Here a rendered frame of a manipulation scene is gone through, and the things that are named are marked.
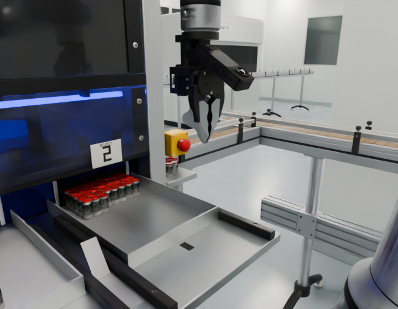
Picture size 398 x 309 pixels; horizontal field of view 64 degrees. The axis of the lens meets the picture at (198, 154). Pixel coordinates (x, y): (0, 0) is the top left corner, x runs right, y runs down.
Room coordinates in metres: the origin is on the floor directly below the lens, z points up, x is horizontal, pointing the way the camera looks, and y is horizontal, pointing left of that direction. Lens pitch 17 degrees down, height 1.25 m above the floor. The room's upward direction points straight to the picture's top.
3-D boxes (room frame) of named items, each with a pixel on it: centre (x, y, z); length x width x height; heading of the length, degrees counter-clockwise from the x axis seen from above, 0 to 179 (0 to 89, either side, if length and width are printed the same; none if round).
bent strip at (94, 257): (0.45, 0.15, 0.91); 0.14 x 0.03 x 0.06; 46
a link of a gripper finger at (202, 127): (0.63, 0.01, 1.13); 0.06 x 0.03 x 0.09; 47
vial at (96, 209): (0.70, 0.25, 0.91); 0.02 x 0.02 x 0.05
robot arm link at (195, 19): (0.63, 0.00, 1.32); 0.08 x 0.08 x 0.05
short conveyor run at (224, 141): (1.27, -0.01, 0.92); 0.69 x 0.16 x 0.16; 137
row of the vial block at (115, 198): (0.76, 0.23, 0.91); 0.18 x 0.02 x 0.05; 138
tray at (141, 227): (0.70, 0.16, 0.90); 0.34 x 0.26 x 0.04; 48
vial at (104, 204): (0.72, 0.24, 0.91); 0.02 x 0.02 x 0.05
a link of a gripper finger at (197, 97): (0.61, 0.00, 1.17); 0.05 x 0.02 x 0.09; 137
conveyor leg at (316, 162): (1.35, -0.53, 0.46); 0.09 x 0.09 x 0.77; 47
